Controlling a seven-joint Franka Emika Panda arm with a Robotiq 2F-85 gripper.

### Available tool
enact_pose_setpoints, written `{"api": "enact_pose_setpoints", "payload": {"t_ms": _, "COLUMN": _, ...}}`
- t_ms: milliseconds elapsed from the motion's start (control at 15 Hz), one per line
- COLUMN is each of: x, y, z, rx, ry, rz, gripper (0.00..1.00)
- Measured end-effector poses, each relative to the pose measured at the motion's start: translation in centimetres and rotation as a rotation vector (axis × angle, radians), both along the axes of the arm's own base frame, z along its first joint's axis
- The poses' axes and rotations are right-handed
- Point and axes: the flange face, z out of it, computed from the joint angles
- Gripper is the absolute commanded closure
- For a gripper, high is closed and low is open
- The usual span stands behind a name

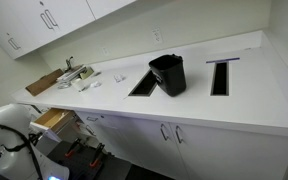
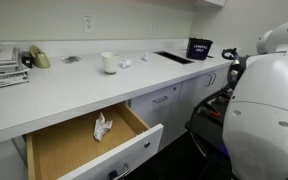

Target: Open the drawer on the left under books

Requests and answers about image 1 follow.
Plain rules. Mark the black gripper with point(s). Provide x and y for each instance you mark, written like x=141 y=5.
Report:
x=35 y=139

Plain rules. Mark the wide white drawer wood interior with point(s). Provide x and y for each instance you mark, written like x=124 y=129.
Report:
x=50 y=118

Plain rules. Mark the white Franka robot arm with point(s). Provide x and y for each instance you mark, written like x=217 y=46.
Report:
x=7 y=120

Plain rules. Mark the small white drawer with lock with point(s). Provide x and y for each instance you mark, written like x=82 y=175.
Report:
x=92 y=115

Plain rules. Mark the wooden cutting board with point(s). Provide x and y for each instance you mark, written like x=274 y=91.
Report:
x=41 y=84

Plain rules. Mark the narrow white cabinet door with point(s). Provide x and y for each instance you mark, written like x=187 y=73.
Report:
x=102 y=138

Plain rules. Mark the small crumpled white paper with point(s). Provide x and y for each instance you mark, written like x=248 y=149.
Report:
x=96 y=84
x=119 y=78

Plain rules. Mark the small metal faucet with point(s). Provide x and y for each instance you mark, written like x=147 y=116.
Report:
x=69 y=63

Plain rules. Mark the black robot table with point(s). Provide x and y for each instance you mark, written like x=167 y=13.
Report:
x=117 y=170

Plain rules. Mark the white lower cabinet door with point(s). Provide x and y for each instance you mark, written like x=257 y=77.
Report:
x=234 y=156
x=140 y=143

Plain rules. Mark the black plastic bin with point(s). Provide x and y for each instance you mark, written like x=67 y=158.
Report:
x=170 y=78

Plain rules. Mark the blue tape strip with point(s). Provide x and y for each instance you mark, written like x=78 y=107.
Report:
x=222 y=60

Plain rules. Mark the white wall outlet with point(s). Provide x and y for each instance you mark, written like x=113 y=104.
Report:
x=105 y=51
x=156 y=36

